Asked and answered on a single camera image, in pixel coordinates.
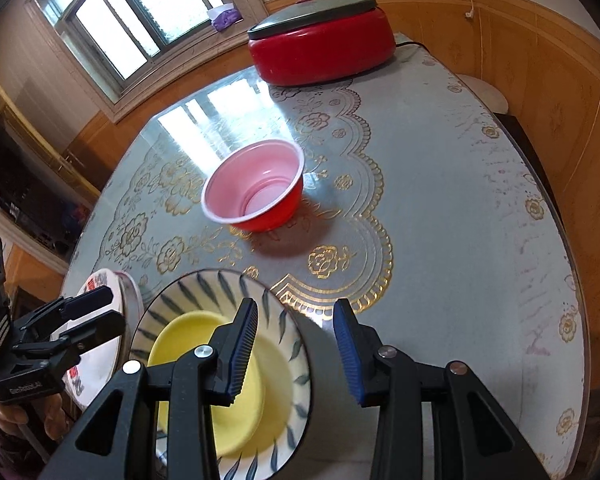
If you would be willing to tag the teal gold floral tablecloth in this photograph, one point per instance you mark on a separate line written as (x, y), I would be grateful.
(430, 210)

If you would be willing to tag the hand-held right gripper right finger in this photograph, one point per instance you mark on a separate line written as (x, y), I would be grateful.
(347, 355)

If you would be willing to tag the red plastic bowl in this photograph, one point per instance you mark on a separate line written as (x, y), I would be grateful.
(250, 180)

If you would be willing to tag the white round stool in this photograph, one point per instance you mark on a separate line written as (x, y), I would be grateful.
(482, 92)

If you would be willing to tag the grey pot lid red knob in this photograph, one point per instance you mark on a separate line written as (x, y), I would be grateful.
(310, 15)

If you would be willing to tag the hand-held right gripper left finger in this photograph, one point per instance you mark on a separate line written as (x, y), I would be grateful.
(245, 345)

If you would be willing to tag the purple tissue pack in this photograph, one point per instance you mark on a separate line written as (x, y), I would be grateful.
(225, 19)

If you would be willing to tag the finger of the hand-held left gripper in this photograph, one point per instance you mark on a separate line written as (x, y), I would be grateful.
(105, 327)
(92, 297)

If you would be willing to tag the wooden door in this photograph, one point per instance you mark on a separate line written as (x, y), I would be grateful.
(30, 120)

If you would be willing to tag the person's left hand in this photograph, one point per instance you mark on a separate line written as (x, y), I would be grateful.
(10, 416)

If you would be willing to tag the yellow plastic bowl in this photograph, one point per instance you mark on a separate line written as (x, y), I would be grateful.
(240, 425)

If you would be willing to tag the red electric pot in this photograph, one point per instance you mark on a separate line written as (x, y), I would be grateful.
(320, 55)

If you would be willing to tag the scalloped white printed plate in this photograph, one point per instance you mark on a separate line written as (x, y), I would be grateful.
(100, 370)

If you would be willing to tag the window with grey frame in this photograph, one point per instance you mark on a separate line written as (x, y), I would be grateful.
(130, 25)

